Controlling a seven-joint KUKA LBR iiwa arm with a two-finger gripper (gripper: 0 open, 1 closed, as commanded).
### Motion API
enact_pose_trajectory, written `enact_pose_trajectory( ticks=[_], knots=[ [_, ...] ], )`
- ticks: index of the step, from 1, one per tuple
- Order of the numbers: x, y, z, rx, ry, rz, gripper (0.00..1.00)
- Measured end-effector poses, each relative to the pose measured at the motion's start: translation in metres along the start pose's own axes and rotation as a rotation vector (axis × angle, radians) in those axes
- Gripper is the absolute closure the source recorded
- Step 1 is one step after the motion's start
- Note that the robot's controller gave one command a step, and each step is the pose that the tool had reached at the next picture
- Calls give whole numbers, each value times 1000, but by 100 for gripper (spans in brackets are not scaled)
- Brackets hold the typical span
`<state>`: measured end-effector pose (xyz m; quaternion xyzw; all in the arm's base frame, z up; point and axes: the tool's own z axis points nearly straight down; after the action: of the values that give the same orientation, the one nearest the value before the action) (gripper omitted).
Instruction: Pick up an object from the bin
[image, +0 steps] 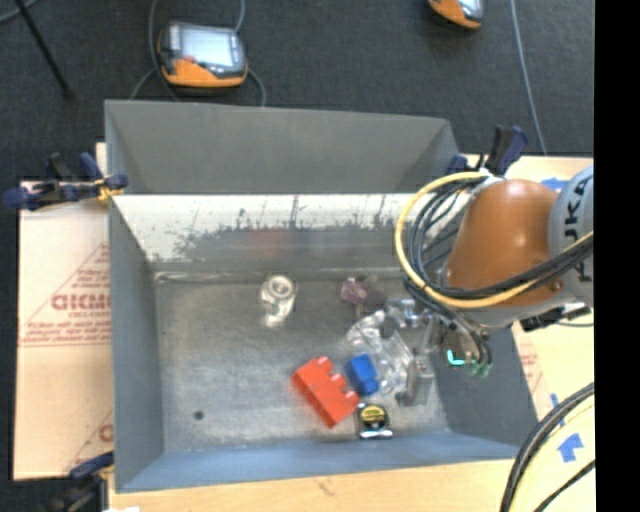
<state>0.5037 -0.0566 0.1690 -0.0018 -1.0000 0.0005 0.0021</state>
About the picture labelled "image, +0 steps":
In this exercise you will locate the small purple toy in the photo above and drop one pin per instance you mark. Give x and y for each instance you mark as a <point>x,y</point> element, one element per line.
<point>355,291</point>

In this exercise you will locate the clear glass cup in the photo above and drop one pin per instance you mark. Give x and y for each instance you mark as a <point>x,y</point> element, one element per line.
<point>277,297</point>

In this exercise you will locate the blue toy block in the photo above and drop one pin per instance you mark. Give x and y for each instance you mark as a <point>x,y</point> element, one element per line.
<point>362,372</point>

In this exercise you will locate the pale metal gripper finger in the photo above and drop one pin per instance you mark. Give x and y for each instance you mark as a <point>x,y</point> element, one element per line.
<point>417,382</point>
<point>402,312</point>

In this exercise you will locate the black and yellow tape measure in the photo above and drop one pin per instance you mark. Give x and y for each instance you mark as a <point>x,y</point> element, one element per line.
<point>374,420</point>

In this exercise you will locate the clear plastic bottle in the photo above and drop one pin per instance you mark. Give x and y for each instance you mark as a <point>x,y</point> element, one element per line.
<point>372,340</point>

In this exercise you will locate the brown cardboard board red print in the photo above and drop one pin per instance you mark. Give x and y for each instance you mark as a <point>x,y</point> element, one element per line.
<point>60,350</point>

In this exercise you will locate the red toy brick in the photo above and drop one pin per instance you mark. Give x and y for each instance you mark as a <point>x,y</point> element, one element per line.
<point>325,392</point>

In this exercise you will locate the black cylinder on white bracket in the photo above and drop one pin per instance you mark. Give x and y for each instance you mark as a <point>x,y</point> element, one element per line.
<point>547,318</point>

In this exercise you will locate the grey metal bin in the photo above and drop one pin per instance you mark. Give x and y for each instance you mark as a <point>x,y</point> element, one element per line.
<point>240,360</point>

